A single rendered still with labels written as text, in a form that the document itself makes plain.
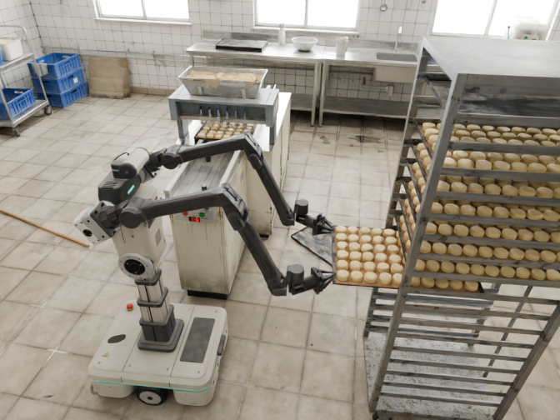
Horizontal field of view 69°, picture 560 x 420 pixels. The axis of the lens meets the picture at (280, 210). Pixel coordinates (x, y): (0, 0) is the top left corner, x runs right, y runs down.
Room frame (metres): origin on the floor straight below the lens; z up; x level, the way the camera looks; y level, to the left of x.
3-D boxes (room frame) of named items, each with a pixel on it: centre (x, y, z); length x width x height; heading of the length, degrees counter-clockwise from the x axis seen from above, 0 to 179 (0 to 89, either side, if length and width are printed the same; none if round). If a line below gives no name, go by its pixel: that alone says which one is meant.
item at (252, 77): (2.82, 0.40, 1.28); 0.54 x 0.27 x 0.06; 83
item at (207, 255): (2.32, 0.46, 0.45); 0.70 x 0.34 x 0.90; 173
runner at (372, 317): (1.54, -0.83, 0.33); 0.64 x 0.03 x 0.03; 85
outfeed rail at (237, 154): (2.91, 0.25, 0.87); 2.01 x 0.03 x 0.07; 173
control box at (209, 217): (1.96, 0.50, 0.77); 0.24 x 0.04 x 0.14; 83
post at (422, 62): (1.60, -0.53, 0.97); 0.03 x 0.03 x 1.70; 85
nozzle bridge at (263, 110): (2.82, 0.40, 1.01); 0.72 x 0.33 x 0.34; 83
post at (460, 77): (1.15, -0.49, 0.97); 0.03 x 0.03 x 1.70; 85
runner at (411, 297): (1.54, -0.83, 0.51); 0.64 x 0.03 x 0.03; 85
